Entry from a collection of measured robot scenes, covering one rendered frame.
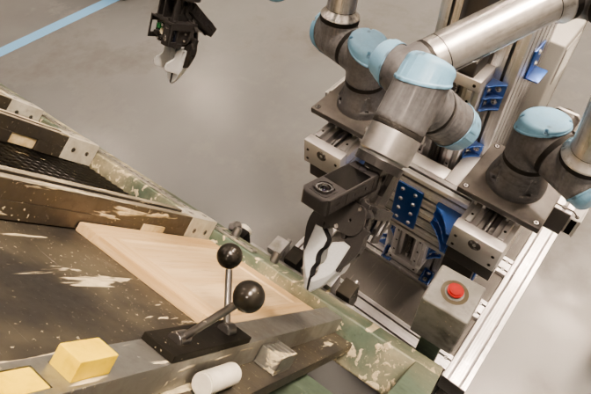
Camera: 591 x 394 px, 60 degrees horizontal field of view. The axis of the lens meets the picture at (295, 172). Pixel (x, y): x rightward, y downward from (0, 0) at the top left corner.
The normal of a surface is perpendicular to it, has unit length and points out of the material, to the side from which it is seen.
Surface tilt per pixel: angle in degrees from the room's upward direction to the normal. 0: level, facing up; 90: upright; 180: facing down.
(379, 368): 36
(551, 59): 90
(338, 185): 17
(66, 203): 90
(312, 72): 0
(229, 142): 0
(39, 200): 90
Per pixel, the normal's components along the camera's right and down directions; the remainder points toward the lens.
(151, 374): 0.80, 0.44
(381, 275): 0.00, -0.67
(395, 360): -0.35, -0.19
